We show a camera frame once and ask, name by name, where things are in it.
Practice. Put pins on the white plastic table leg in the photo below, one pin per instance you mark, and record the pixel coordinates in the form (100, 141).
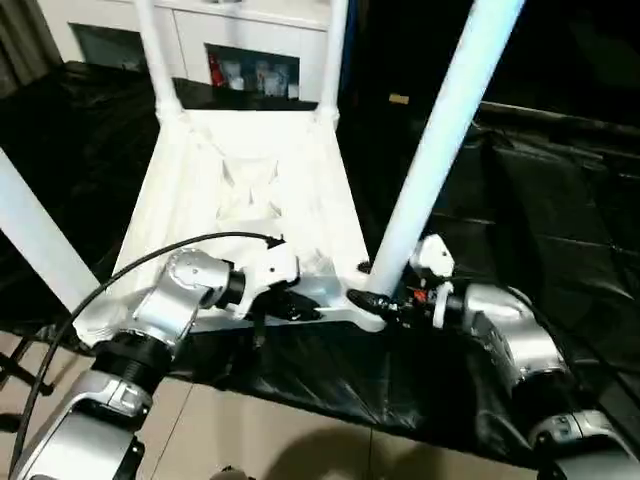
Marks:
(334, 60)
(450, 125)
(157, 65)
(35, 215)

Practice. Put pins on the white glass-door cabinet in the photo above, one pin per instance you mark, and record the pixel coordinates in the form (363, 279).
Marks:
(200, 25)

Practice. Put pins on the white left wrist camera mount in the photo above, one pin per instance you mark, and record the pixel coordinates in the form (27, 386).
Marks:
(272, 265)

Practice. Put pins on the black panel with blue edge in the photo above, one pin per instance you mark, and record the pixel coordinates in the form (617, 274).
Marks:
(355, 50)

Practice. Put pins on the white plastic table top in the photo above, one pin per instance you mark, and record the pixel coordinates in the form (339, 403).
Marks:
(225, 210)

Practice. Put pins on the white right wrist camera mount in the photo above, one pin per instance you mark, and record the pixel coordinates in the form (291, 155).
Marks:
(432, 257)

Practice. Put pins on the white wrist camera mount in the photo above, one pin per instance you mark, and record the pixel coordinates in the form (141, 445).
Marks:
(432, 257)
(272, 265)

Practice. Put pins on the small yellow label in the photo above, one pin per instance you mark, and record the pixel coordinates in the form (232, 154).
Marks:
(399, 98)

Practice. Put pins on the black floor stand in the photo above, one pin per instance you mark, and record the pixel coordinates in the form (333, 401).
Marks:
(25, 370)

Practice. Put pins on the black mat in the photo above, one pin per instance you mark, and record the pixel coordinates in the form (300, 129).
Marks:
(540, 225)

